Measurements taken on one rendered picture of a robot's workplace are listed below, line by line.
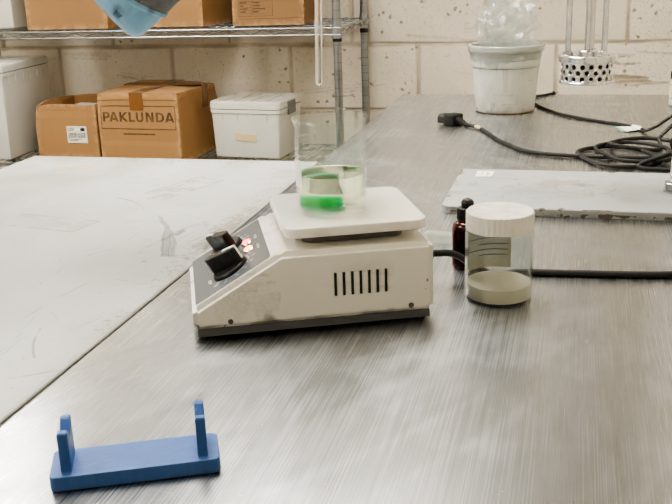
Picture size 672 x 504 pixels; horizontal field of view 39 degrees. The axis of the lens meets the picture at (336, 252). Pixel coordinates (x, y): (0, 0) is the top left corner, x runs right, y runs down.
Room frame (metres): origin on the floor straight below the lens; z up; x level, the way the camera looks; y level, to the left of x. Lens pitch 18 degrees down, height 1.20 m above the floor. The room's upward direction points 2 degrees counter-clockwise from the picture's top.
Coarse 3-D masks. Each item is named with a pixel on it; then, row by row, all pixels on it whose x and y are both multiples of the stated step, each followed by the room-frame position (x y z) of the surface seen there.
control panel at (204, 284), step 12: (252, 228) 0.82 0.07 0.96; (252, 240) 0.78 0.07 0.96; (264, 240) 0.77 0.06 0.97; (240, 252) 0.77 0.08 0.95; (252, 252) 0.75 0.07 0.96; (264, 252) 0.74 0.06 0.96; (204, 264) 0.80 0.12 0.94; (252, 264) 0.73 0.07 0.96; (204, 276) 0.77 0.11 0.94; (204, 288) 0.74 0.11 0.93; (216, 288) 0.72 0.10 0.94
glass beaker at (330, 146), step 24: (312, 120) 0.80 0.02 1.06; (336, 120) 0.81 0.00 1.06; (360, 120) 0.76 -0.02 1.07; (312, 144) 0.75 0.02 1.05; (336, 144) 0.75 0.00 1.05; (360, 144) 0.76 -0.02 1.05; (312, 168) 0.75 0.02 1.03; (336, 168) 0.75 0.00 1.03; (360, 168) 0.76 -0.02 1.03; (312, 192) 0.75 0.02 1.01; (336, 192) 0.75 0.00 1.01; (360, 192) 0.76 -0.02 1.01; (312, 216) 0.75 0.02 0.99; (336, 216) 0.75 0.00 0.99
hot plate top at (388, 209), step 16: (368, 192) 0.83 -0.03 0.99; (384, 192) 0.83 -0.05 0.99; (400, 192) 0.83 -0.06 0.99; (272, 208) 0.81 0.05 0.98; (288, 208) 0.79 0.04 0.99; (368, 208) 0.78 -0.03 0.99; (384, 208) 0.78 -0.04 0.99; (400, 208) 0.77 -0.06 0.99; (416, 208) 0.77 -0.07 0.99; (288, 224) 0.74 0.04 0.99; (304, 224) 0.73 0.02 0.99; (320, 224) 0.73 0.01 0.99; (336, 224) 0.73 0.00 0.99; (352, 224) 0.73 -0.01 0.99; (368, 224) 0.73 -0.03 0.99; (384, 224) 0.73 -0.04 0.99; (400, 224) 0.73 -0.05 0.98; (416, 224) 0.74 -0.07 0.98
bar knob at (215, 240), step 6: (210, 234) 0.80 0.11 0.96; (216, 234) 0.80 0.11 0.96; (222, 234) 0.79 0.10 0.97; (228, 234) 0.79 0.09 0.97; (210, 240) 0.80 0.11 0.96; (216, 240) 0.79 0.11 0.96; (222, 240) 0.79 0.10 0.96; (228, 240) 0.79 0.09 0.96; (234, 240) 0.80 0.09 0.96; (240, 240) 0.80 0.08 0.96; (216, 246) 0.80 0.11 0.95; (222, 246) 0.79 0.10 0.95; (228, 246) 0.79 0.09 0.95; (216, 252) 0.80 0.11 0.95
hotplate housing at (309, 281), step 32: (288, 256) 0.72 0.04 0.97; (320, 256) 0.72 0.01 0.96; (352, 256) 0.72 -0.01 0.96; (384, 256) 0.73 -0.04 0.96; (416, 256) 0.73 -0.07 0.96; (192, 288) 0.77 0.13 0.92; (224, 288) 0.71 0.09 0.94; (256, 288) 0.71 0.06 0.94; (288, 288) 0.72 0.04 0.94; (320, 288) 0.72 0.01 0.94; (352, 288) 0.72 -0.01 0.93; (384, 288) 0.73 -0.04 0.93; (416, 288) 0.73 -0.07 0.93; (224, 320) 0.71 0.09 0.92; (256, 320) 0.71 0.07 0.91; (288, 320) 0.72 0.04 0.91; (320, 320) 0.72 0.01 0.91; (352, 320) 0.73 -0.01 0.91
